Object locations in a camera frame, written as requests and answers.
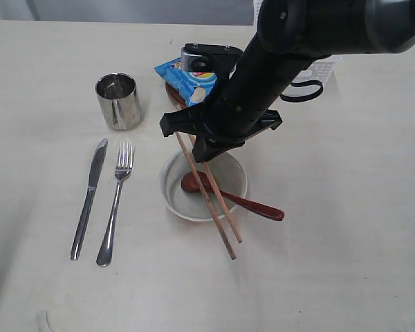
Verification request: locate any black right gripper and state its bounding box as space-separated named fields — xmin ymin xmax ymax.
xmin=160 ymin=34 xmax=284 ymax=163

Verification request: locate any light wooden chopstick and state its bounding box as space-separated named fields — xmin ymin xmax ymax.
xmin=181 ymin=142 xmax=243 ymax=248

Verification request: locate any white floral ceramic bowl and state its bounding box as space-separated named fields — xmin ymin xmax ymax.
xmin=160 ymin=151 xmax=248 ymax=222

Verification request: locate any reddish brown wooden spoon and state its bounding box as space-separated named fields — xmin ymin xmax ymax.
xmin=181 ymin=171 xmax=285 ymax=221

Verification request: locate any brown wooden plate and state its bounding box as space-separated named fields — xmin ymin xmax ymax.
xmin=165 ymin=82 xmax=187 ymax=109

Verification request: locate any blue Lays chips bag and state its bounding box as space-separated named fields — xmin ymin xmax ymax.
xmin=154 ymin=57 xmax=216 ymax=107

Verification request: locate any dark wooden chopstick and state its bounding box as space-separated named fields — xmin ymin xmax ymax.
xmin=175 ymin=132 xmax=242 ymax=260

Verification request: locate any silver metal fork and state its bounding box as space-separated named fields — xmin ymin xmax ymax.
xmin=96 ymin=140 xmax=135 ymax=267

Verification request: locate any silver table knife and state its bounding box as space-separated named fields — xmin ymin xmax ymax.
xmin=70 ymin=138 xmax=108 ymax=261

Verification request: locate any white perforated plastic basket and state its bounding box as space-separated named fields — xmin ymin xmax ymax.
xmin=254 ymin=1 xmax=345 ymax=102

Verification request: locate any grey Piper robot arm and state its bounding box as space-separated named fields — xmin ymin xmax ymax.
xmin=160 ymin=1 xmax=415 ymax=162

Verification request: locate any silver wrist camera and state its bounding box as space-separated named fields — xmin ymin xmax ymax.
xmin=181 ymin=43 xmax=243 ymax=75

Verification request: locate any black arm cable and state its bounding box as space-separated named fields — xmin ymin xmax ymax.
xmin=279 ymin=80 xmax=324 ymax=103

